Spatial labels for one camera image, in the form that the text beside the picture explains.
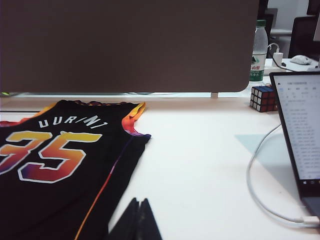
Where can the white power strip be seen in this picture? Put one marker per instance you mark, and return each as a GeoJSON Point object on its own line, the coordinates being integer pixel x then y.
{"type": "Point", "coordinates": [271, 69]}

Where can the black basketball jersey number 35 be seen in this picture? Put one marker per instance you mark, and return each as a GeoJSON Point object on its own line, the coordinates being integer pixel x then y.
{"type": "Point", "coordinates": [62, 200]}

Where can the brown desk divider panel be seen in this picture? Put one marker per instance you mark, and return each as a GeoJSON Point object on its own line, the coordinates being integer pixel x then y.
{"type": "Point", "coordinates": [125, 45]}

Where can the black office chair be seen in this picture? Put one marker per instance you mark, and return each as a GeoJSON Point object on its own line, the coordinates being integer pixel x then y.
{"type": "Point", "coordinates": [303, 37]}

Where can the clear water bottle green cap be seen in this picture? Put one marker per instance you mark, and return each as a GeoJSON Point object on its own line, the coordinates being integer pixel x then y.
{"type": "Point", "coordinates": [259, 50]}

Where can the white plug-in charger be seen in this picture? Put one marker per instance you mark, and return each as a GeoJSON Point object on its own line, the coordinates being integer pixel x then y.
{"type": "Point", "coordinates": [277, 58]}

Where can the green object behind divider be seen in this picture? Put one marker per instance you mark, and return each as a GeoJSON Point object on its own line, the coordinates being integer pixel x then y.
{"type": "Point", "coordinates": [5, 94]}

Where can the open grey laptop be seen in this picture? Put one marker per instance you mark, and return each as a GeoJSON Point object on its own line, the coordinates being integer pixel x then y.
{"type": "Point", "coordinates": [300, 125]}

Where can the white divider mounting bracket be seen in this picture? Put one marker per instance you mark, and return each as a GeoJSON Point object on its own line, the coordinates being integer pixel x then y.
{"type": "Point", "coordinates": [214, 95]}

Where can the black Rubik's cube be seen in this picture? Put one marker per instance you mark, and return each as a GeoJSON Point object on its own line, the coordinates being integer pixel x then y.
{"type": "Point", "coordinates": [262, 100]}

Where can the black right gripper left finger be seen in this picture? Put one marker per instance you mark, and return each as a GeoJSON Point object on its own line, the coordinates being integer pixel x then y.
{"type": "Point", "coordinates": [127, 222]}

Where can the white computer mouse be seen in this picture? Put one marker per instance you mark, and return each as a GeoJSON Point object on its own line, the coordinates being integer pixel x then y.
{"type": "Point", "coordinates": [300, 60]}

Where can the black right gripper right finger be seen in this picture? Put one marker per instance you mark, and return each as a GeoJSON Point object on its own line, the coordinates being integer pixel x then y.
{"type": "Point", "coordinates": [148, 222]}

